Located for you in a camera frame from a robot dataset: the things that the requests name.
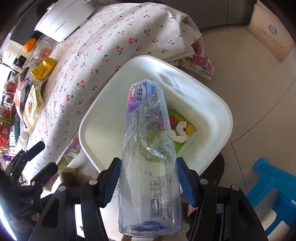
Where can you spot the white plastic bin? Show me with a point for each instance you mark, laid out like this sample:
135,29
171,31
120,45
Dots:
185,92

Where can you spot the clear glass jar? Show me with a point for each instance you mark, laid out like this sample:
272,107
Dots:
41,49

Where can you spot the cardboard box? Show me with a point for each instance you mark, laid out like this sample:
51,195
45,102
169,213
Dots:
270,32

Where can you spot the white electric cooking pot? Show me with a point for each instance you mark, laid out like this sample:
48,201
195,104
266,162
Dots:
64,16

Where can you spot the small white cup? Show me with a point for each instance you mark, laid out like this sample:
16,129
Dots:
24,136

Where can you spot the yellow wrapper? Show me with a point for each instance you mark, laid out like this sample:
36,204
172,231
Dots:
190,128

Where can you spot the green packet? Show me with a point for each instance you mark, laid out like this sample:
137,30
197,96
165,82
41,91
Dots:
173,114

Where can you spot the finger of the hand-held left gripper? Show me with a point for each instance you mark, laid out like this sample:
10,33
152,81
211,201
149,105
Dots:
44,173
32,150

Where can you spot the clear plastic bottle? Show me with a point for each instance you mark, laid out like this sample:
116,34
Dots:
150,162

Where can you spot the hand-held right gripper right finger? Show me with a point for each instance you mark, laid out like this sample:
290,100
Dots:
187,183

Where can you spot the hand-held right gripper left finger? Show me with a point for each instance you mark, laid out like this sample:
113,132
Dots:
112,183

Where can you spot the large orange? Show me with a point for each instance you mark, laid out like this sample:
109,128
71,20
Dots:
30,45

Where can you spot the beige snack bag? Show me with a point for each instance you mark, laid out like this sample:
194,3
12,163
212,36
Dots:
32,106

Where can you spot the cherry print tablecloth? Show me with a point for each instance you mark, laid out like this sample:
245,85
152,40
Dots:
104,46

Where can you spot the crumpled white tissue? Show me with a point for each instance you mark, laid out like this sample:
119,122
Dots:
179,133

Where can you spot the blue plastic stool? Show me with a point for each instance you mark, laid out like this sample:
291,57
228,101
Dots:
268,185

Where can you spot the floral cloth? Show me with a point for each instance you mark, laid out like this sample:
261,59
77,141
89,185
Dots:
201,58

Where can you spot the grey refrigerator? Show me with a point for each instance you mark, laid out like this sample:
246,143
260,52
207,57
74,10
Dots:
219,11

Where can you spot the white kitchen appliance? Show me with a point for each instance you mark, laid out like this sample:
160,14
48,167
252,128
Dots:
11,53

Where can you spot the white and red packet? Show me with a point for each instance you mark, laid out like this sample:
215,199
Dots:
20,92

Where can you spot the yellow snack packet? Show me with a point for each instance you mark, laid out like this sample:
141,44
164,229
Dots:
44,68

